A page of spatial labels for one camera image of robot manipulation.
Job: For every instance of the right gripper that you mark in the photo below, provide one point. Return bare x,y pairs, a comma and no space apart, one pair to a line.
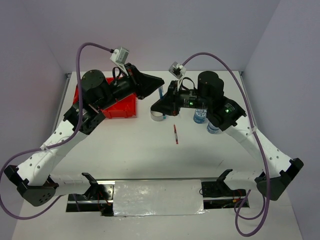
169,104

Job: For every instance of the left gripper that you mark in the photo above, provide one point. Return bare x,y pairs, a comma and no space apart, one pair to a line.
142,85

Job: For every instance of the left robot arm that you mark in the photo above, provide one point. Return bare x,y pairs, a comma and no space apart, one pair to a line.
33,177

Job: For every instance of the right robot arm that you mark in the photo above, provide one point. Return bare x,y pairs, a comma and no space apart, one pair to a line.
231,118

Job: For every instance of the large clear tape roll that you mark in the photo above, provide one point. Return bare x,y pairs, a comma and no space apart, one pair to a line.
157,116

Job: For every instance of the red pen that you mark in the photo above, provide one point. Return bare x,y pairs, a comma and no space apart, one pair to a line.
175,134

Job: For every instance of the red compartment bin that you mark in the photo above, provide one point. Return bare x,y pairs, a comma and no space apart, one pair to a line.
120,107

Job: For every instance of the blue round tub far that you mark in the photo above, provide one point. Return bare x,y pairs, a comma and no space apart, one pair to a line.
199,116

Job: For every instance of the blue round tub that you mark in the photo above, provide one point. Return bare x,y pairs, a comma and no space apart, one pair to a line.
199,116
213,129

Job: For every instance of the blue round tub near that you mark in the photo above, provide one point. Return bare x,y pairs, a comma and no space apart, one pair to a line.
213,129

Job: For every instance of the silver foil sheet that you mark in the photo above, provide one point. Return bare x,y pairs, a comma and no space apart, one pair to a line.
143,198

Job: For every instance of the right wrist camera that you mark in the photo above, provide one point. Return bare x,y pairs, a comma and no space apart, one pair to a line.
177,70

